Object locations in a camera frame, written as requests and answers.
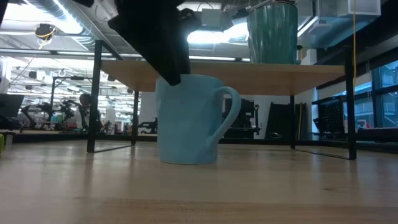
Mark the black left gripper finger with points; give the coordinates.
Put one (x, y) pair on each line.
(171, 65)

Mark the light blue mug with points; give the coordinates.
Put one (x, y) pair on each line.
(186, 124)

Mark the large teal ribbed mug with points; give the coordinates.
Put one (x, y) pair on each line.
(272, 34)

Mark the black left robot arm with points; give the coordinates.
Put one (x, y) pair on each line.
(84, 2)

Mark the wooden shelf with black legs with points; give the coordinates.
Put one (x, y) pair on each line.
(264, 77)

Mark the black equipment rack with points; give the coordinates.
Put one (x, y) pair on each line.
(245, 118)

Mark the person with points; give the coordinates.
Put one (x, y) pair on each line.
(84, 105)

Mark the black leaning panel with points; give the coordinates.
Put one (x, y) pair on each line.
(280, 121)

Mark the black background robot arms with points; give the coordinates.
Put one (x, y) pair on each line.
(46, 109)

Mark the black monitor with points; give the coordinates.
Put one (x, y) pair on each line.
(11, 107)

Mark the black pegboard cart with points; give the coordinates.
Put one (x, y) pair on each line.
(331, 116)

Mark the green cloth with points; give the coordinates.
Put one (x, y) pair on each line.
(1, 143)

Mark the black hanging ceiling camera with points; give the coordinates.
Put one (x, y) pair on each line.
(45, 31)

